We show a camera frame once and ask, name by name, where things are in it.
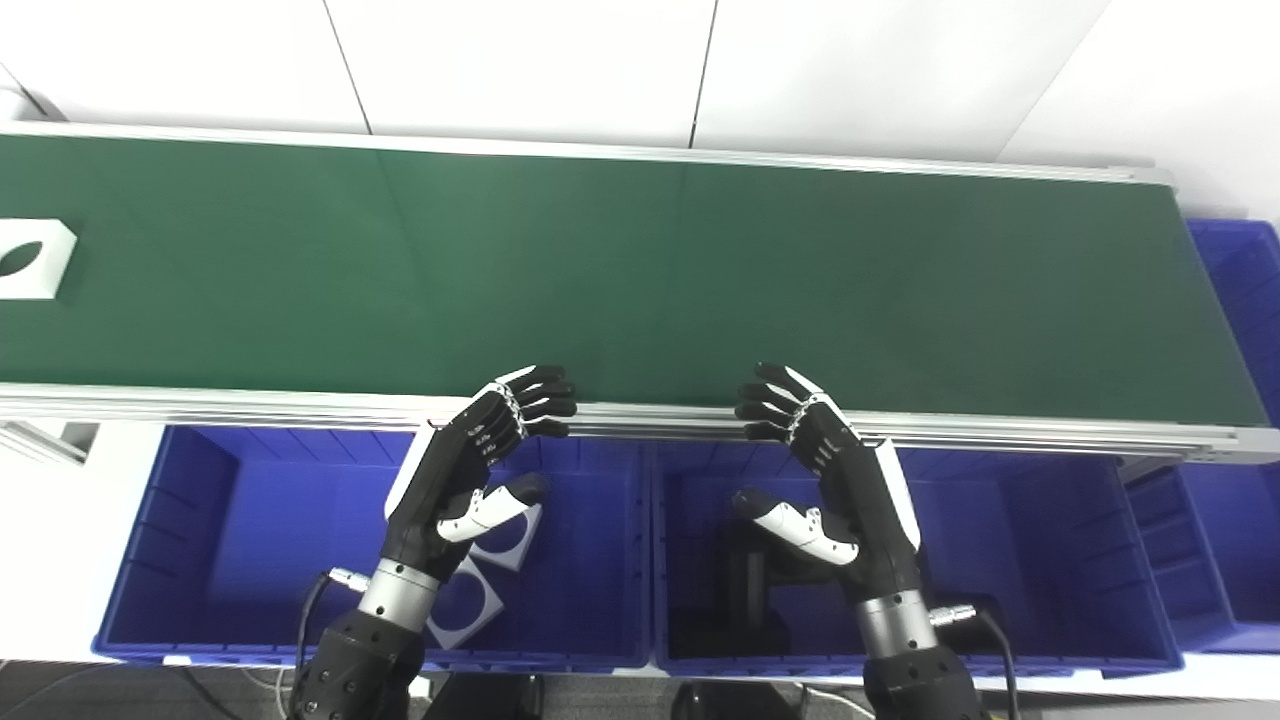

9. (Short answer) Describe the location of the black square part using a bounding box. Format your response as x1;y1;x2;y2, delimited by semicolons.
667;542;793;661

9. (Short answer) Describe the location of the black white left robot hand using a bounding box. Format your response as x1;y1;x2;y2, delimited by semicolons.
384;366;579;583

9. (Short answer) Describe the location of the aluminium conveyor leg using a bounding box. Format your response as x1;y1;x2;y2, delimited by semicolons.
0;420;101;467

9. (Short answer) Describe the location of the blue plastic bin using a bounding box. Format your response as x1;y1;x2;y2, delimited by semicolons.
1124;219;1280;657
93;424;653;673
650;438;1187;679

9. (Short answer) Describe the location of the black robot body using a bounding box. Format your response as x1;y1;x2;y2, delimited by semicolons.
424;672;807;720

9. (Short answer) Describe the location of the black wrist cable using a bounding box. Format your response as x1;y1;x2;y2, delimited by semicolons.
294;566;373;720
928;600;1021;720

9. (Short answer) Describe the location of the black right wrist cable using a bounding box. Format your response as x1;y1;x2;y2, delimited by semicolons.
928;600;1021;720

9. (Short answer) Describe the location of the white square part with hole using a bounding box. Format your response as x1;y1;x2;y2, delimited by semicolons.
0;218;77;300
468;500;544;573
424;558;507;650

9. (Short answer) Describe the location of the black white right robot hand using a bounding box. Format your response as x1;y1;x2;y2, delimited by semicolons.
733;361;924;604

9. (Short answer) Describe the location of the green conveyor belt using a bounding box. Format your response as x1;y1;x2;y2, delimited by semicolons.
0;120;1280;466
0;135;1271;428

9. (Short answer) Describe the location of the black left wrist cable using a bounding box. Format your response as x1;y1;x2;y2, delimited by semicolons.
294;566;373;720

